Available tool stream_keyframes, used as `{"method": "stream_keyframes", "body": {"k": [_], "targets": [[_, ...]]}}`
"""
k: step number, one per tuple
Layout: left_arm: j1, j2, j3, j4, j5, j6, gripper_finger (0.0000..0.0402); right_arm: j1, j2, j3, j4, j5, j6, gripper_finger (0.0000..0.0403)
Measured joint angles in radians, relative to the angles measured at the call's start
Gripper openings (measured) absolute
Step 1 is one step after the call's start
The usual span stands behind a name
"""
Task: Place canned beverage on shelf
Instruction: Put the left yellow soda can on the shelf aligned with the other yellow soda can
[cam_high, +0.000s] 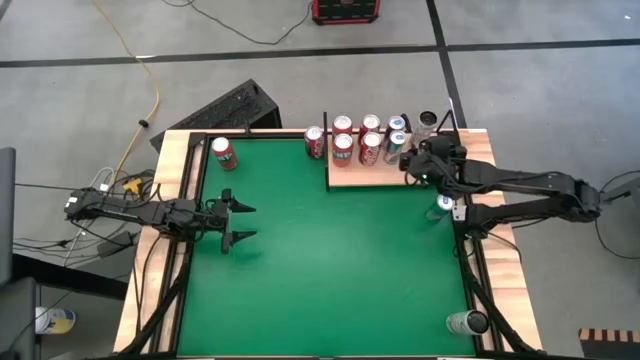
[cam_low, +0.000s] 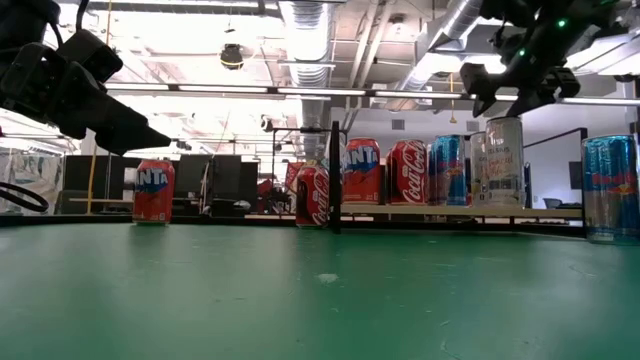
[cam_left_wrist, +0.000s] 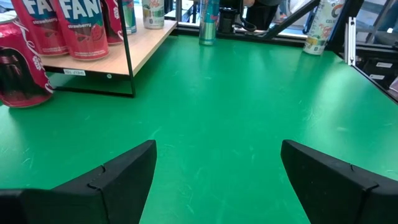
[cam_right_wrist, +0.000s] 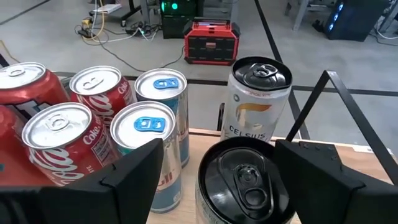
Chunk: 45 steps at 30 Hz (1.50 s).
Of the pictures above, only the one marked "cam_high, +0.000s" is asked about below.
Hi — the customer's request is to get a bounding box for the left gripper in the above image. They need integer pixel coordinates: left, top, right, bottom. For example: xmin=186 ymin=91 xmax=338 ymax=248
xmin=198 ymin=187 xmax=259 ymax=255

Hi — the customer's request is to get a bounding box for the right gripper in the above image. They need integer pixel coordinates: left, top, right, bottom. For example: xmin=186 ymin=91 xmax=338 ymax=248
xmin=399 ymin=134 xmax=469 ymax=194

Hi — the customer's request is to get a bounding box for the blue silver Red Bull can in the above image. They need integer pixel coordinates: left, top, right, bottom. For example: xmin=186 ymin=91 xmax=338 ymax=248
xmin=382 ymin=129 xmax=407 ymax=165
xmin=424 ymin=193 xmax=456 ymax=224

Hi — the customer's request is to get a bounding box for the red Coca-Cola can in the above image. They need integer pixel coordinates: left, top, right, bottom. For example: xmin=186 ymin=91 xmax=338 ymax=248
xmin=358 ymin=131 xmax=383 ymax=167
xmin=360 ymin=113 xmax=382 ymax=136

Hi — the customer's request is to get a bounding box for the green can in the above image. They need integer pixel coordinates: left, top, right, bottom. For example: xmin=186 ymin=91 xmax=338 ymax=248
xmin=385 ymin=114 xmax=407 ymax=135

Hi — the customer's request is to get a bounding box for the white Celsius energy can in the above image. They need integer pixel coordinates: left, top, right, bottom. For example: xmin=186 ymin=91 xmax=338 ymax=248
xmin=409 ymin=110 xmax=439 ymax=149
xmin=445 ymin=309 xmax=490 ymax=336

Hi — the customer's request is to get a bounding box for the red Fanta strawberry can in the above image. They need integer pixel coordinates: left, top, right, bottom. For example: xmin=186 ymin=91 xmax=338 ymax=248
xmin=210 ymin=135 xmax=240 ymax=171
xmin=331 ymin=132 xmax=355 ymax=169
xmin=332 ymin=114 xmax=354 ymax=136

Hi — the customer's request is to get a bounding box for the green table mat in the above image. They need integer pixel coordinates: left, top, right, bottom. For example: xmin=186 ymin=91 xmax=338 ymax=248
xmin=175 ymin=137 xmax=477 ymax=357

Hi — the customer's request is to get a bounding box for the Star Wars Coca-Cola can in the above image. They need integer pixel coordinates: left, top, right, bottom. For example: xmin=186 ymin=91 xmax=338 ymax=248
xmin=303 ymin=125 xmax=326 ymax=160

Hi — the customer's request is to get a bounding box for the black computer tower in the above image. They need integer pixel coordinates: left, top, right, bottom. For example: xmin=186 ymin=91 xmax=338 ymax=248
xmin=149 ymin=78 xmax=283 ymax=153

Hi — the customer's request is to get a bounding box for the black power brick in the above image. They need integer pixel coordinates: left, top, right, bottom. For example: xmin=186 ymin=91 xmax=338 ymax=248
xmin=97 ymin=230 xmax=136 ymax=257

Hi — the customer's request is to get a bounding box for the red and black crate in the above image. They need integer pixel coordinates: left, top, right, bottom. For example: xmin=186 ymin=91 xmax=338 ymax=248
xmin=310 ymin=0 xmax=382 ymax=26

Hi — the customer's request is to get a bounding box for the white blue yellow container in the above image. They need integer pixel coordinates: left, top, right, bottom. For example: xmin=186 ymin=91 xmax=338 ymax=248
xmin=34 ymin=306 xmax=77 ymax=335

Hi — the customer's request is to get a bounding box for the grey stand base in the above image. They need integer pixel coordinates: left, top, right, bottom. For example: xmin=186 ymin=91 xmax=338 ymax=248
xmin=602 ymin=173 xmax=640 ymax=204

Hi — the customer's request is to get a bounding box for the grey cabinet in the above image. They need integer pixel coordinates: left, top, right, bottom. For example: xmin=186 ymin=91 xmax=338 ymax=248
xmin=0 ymin=147 xmax=16 ymax=289

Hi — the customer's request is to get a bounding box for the grey box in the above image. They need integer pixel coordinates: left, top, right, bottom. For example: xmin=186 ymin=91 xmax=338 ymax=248
xmin=0 ymin=277 xmax=40 ymax=360

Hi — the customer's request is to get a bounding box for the black orange striped board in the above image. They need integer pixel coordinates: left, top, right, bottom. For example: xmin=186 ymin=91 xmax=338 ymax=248
xmin=578 ymin=327 xmax=640 ymax=360

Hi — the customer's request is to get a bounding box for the wooden shelf black wire frame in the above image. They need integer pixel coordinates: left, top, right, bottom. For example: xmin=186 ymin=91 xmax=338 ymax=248
xmin=322 ymin=109 xmax=464 ymax=193

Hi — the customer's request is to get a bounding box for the black aluminium table frame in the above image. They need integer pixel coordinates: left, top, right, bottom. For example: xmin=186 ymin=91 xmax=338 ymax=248
xmin=119 ymin=127 xmax=539 ymax=360

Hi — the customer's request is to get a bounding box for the yellow extension cable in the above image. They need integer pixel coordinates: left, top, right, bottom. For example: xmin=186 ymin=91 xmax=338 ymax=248
xmin=91 ymin=0 xmax=162 ymax=184

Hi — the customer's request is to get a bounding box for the white cable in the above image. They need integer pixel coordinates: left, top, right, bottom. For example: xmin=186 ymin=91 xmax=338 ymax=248
xmin=87 ymin=166 xmax=116 ymax=194

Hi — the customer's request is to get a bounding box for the black floor cable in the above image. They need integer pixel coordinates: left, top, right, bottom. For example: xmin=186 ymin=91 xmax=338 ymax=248
xmin=12 ymin=219 xmax=141 ymax=261
xmin=162 ymin=0 xmax=314 ymax=46

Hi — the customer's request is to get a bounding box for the black cable loop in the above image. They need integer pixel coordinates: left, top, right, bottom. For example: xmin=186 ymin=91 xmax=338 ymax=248
xmin=592 ymin=169 xmax=640 ymax=261

